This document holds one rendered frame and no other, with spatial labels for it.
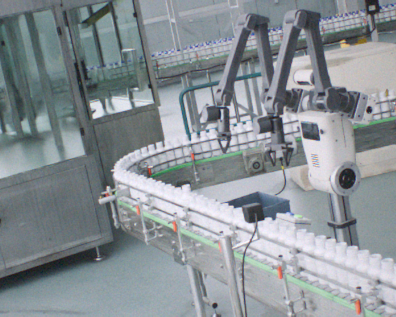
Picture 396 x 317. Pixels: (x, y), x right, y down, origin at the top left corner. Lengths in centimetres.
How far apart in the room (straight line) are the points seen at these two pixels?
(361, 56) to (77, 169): 283
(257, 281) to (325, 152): 78
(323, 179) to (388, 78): 413
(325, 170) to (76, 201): 335
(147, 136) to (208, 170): 381
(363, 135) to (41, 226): 274
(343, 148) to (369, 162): 415
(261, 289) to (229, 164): 206
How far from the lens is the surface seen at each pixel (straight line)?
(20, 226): 664
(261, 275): 318
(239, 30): 381
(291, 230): 295
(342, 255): 272
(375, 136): 541
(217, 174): 519
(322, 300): 284
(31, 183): 661
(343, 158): 376
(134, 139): 888
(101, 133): 874
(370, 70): 776
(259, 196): 437
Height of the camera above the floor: 208
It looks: 12 degrees down
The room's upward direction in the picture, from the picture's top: 11 degrees counter-clockwise
